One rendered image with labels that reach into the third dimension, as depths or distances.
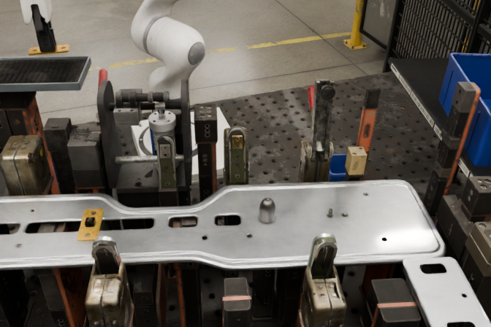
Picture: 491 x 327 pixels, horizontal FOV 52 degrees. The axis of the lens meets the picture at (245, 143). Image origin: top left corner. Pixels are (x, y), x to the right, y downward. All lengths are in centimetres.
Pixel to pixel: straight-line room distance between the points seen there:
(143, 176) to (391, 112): 111
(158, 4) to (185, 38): 13
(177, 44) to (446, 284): 86
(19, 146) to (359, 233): 71
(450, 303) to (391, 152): 91
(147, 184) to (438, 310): 64
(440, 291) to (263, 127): 105
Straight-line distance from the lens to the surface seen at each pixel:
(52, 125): 114
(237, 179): 109
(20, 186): 114
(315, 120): 104
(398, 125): 191
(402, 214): 105
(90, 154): 110
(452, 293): 94
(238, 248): 93
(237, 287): 89
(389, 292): 93
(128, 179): 116
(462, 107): 113
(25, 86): 118
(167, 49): 137
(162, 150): 104
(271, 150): 168
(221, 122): 172
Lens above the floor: 168
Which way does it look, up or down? 35 degrees down
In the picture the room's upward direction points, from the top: 1 degrees clockwise
